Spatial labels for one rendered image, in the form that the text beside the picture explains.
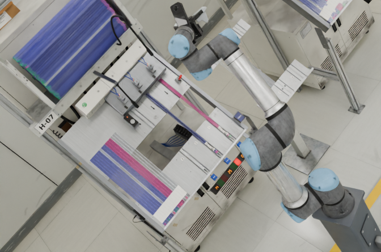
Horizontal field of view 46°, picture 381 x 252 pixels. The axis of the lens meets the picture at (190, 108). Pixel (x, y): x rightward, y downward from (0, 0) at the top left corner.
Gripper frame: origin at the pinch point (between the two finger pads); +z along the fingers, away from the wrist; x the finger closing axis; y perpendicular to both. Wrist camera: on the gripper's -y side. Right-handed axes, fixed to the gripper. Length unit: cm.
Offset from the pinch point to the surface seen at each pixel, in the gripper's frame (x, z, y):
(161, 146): -73, 40, 66
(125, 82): -57, 23, 16
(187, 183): -50, -2, 72
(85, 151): -87, -1, 31
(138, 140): -64, 8, 43
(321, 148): 2, 73, 131
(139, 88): -52, 22, 23
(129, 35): -45, 35, -2
